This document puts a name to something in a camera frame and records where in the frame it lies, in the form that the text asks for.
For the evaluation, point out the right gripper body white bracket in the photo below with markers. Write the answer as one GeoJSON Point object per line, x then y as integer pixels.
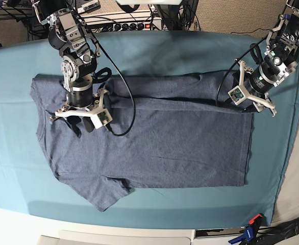
{"type": "Point", "coordinates": [81, 104]}

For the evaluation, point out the white power strip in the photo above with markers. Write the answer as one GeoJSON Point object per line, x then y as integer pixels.
{"type": "Point", "coordinates": [101, 24]}

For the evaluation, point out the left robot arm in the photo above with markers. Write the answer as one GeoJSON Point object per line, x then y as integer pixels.
{"type": "Point", "coordinates": [275, 65]}

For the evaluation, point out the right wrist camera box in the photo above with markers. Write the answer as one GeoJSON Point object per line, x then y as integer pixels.
{"type": "Point", "coordinates": [101, 118]}

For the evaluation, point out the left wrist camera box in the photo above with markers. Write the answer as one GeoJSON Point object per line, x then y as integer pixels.
{"type": "Point", "coordinates": [236, 95]}

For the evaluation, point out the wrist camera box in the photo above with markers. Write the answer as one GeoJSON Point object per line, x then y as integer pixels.
{"type": "Point", "coordinates": [236, 95]}
{"type": "Point", "coordinates": [101, 118]}

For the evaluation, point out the blue-grey heathered T-shirt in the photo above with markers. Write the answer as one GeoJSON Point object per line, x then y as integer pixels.
{"type": "Point", "coordinates": [172, 137]}

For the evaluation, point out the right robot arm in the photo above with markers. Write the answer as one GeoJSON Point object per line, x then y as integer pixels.
{"type": "Point", "coordinates": [78, 52]}

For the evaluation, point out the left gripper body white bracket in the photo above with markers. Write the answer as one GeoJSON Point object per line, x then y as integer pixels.
{"type": "Point", "coordinates": [254, 86]}

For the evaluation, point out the orange blue clamp bottom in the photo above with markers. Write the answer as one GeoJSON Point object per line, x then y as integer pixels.
{"type": "Point", "coordinates": [250, 232]}

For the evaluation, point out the teal table cloth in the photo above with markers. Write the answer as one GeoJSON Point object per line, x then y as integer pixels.
{"type": "Point", "coordinates": [27, 184]}

